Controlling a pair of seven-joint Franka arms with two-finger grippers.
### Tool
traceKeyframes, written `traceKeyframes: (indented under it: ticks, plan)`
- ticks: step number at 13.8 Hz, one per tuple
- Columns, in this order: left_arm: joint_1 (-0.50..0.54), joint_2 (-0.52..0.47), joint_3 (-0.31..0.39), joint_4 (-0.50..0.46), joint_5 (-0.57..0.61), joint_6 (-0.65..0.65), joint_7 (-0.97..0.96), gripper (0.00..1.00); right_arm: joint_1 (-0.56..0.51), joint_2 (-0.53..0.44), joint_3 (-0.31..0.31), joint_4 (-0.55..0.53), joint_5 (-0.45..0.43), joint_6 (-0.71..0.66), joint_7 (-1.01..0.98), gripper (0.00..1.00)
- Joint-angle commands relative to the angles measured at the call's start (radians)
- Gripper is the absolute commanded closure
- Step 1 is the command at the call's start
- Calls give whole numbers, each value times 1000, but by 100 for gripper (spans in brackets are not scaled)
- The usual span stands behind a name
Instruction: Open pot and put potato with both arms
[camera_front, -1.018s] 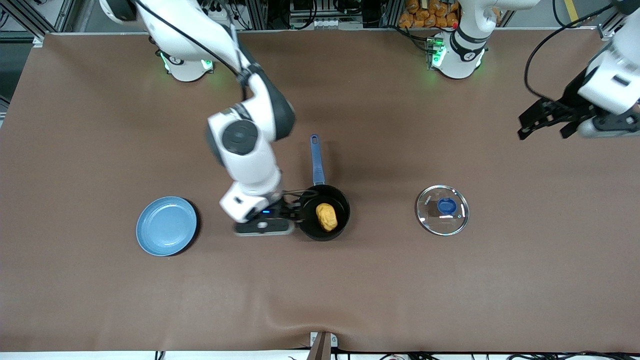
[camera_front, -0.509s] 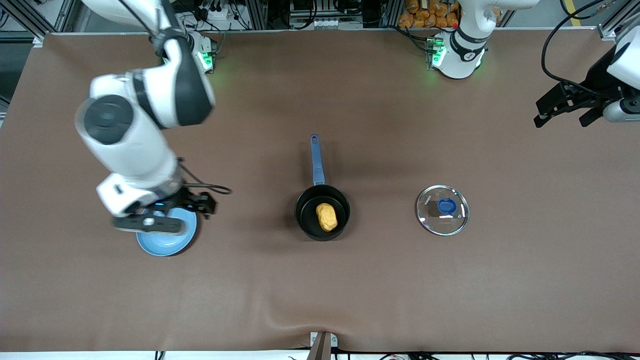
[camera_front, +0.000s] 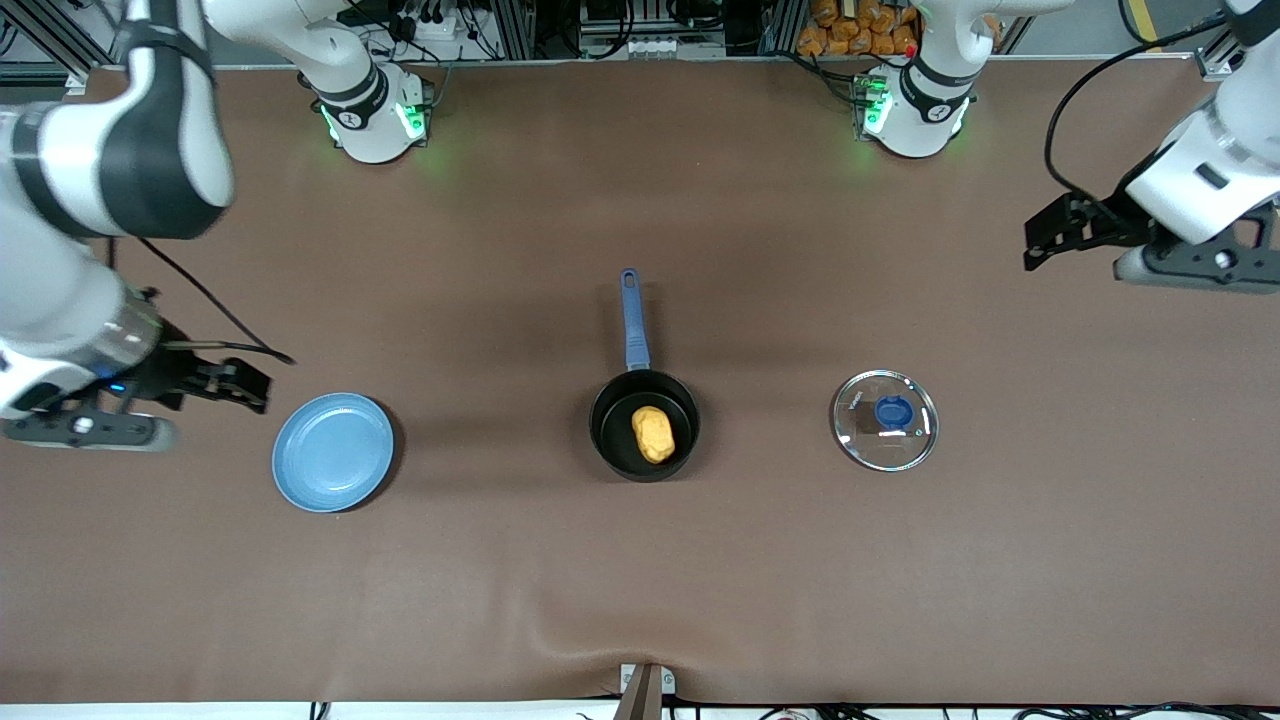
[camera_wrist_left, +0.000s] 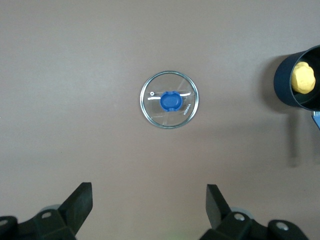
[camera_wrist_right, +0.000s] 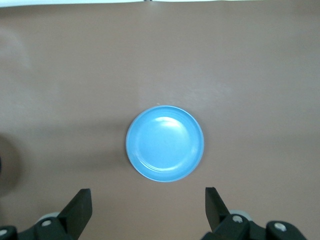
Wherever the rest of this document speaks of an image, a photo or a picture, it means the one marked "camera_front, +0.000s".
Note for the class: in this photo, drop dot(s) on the bag of orange items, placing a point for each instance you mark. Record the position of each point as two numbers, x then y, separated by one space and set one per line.
850 30

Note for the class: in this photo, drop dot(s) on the white power strip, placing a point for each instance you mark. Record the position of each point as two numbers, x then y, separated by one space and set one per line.
430 25

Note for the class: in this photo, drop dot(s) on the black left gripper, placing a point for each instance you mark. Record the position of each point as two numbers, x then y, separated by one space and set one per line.
1113 217

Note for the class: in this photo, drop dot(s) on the brown table cloth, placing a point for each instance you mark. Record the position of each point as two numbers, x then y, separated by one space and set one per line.
900 560

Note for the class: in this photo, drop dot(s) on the blue round plate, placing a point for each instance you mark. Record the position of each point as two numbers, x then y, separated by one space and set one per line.
335 455

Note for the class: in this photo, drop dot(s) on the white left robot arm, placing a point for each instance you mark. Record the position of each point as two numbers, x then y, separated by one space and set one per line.
915 130

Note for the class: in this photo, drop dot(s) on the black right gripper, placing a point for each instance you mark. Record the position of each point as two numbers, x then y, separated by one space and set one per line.
163 371

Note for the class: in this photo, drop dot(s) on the aluminium frame post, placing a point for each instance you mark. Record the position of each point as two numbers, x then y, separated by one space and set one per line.
1215 60
90 40

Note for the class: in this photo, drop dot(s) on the glass lid with blue knob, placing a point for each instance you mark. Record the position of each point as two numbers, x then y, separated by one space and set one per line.
885 420

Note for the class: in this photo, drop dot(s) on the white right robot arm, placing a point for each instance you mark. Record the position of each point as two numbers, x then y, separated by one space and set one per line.
160 150

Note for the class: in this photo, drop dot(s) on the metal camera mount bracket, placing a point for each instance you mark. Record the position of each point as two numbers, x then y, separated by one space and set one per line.
646 692

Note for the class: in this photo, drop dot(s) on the yellow potato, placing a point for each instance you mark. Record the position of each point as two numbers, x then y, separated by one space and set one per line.
654 435

